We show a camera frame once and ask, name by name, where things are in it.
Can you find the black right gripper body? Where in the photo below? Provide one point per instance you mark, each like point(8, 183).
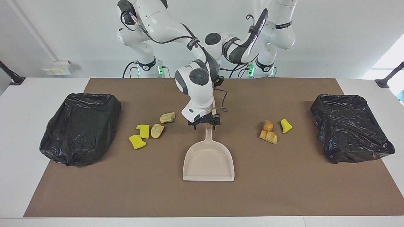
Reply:
point(203, 120)

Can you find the beige brush black bristles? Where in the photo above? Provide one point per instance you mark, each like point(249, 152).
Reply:
point(214, 108)

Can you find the pale yellow foam chunk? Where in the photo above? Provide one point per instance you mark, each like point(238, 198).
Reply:
point(157, 130)
point(167, 117)

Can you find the beige plastic dustpan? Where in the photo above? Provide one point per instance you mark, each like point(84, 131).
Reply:
point(208, 160)

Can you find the yellow sponge piece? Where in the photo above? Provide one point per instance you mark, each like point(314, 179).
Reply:
point(143, 130)
point(137, 142)

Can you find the brown bread bun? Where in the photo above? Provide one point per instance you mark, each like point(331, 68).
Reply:
point(268, 125)

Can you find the striped croissant bread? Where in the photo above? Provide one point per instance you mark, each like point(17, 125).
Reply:
point(268, 136)

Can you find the yellow sponge green scouring side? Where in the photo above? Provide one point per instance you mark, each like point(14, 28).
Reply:
point(286, 126)

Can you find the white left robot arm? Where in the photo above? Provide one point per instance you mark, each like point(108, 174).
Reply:
point(281, 31)

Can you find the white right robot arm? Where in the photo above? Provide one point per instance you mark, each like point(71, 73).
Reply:
point(195, 91)

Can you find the black bag lined bin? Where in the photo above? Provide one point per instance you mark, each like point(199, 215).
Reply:
point(79, 132)
point(350, 129)

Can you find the brown table mat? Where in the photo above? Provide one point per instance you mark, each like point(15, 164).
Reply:
point(205, 195)

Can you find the blue object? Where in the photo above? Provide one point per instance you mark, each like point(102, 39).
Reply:
point(401, 96)

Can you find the white wall outlet box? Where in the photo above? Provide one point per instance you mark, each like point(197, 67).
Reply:
point(58, 67)

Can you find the black camera stand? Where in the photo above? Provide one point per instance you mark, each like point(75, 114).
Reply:
point(383, 83)
point(15, 80)

